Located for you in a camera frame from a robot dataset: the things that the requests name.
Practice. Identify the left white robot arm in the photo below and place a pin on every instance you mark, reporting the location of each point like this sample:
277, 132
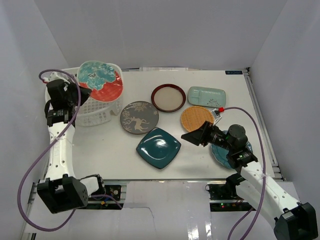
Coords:
61, 191

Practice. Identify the aluminium frame rail right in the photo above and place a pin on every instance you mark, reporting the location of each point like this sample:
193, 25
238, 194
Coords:
265, 136

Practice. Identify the dark teal square plate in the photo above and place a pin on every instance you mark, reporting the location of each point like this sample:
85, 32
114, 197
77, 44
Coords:
158, 148

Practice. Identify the blue label sticker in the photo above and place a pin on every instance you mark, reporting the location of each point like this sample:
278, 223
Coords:
233, 72

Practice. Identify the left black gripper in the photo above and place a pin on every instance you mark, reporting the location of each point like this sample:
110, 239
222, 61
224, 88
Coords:
75, 92

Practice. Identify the dark red rimmed round plate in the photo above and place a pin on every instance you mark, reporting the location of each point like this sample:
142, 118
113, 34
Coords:
168, 98

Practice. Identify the orange woven round plate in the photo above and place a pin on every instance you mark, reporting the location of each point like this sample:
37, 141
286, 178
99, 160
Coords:
194, 117

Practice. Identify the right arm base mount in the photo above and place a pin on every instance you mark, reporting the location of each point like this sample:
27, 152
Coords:
223, 197

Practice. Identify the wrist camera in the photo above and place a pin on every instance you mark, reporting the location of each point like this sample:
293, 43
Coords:
53, 75
217, 114

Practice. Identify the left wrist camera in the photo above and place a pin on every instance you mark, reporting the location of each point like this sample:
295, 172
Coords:
53, 75

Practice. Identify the light green rectangular plate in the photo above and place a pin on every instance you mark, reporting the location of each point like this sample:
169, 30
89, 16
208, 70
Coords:
207, 97

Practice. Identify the white plastic dish bin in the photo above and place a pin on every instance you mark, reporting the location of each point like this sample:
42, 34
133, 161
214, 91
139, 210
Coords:
93, 112

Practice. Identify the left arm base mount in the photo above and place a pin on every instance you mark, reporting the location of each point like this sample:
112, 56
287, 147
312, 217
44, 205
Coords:
112, 197

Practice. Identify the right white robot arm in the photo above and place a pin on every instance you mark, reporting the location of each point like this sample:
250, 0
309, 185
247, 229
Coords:
289, 218

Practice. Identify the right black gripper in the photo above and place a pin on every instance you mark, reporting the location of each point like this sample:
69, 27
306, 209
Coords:
201, 135

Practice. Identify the red and teal floral plate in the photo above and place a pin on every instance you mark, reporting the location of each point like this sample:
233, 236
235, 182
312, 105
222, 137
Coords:
102, 78

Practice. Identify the grey reindeer plate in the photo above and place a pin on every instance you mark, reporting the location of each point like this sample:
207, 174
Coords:
139, 117

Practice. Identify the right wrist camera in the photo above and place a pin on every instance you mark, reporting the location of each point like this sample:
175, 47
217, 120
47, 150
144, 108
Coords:
217, 114

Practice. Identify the teal scalloped round plate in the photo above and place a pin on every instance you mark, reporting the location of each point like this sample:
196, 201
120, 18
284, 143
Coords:
220, 155

